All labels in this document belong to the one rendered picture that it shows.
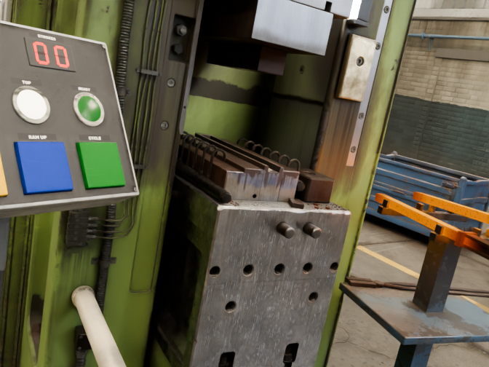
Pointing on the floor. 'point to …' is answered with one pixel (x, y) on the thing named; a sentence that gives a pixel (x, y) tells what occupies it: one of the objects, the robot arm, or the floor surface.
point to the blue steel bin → (448, 190)
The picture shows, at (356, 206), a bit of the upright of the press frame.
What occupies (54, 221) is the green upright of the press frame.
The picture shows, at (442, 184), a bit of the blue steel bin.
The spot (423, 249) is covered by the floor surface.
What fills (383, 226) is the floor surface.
